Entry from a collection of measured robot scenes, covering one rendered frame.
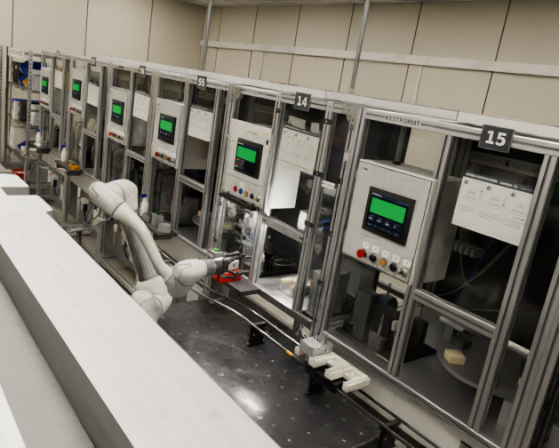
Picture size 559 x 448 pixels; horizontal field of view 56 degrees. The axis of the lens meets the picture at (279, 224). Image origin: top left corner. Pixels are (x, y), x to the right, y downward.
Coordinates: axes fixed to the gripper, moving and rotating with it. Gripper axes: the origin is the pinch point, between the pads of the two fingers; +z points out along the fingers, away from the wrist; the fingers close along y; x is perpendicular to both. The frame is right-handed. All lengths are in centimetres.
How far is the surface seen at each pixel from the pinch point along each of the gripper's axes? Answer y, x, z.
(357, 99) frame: 94, 37, 99
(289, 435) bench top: -44, -80, -24
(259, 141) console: 62, 31, 20
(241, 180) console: 36, 43, 20
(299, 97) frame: 90, 2, 21
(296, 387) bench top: -44, -53, 2
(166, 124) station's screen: 54, 144, 18
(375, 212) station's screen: 48, -65, 18
